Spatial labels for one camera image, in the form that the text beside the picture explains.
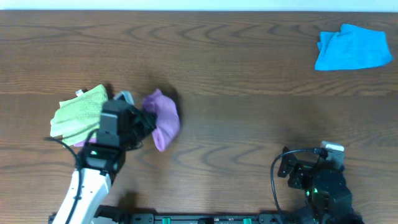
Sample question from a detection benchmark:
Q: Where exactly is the purple microfiber cloth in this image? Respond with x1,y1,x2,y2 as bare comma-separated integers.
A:
142,89,180,152

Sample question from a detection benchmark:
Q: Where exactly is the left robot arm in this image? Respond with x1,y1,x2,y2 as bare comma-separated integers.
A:
53,100,157,223

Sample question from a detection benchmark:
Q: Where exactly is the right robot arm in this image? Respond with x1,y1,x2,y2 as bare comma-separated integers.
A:
271,141,364,224

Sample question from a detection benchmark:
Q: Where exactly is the purple folded cloth under green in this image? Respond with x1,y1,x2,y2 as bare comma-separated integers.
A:
74,138,96,147

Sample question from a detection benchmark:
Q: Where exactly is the blue microfiber cloth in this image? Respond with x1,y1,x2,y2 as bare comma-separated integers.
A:
314,24,394,71

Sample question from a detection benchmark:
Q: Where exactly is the right black cable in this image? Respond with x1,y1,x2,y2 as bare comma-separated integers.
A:
269,148,324,224

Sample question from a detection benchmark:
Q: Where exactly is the black cable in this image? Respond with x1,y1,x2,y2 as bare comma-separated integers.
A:
44,129,100,224
269,148,324,224

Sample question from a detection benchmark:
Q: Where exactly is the left black cable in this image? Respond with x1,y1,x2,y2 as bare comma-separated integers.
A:
44,129,100,224

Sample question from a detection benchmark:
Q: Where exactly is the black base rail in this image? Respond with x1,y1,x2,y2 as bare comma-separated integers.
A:
48,204,312,224

